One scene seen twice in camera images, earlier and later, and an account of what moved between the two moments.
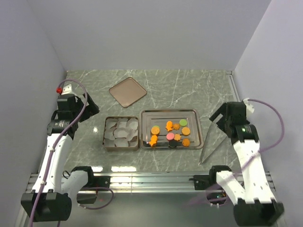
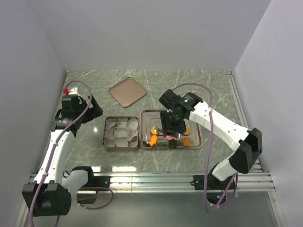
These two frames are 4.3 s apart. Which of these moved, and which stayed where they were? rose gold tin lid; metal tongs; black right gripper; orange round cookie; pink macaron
Moved: black right gripper; metal tongs
Stayed: rose gold tin lid; orange round cookie; pink macaron
